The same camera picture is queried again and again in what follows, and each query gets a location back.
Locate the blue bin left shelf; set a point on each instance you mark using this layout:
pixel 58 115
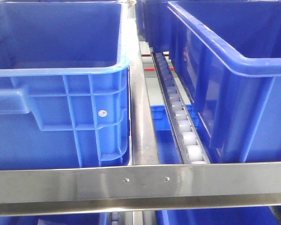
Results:
pixel 63 84

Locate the blue bin shelf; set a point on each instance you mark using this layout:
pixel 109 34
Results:
pixel 227 55
pixel 63 84

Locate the blue bin right shelf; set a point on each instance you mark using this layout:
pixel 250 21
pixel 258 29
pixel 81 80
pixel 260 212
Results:
pixel 227 55

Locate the white roller track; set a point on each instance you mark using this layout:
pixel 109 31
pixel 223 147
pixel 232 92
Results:
pixel 187 141

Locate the steel shelf front rail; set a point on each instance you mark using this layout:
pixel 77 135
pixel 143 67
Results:
pixel 139 187

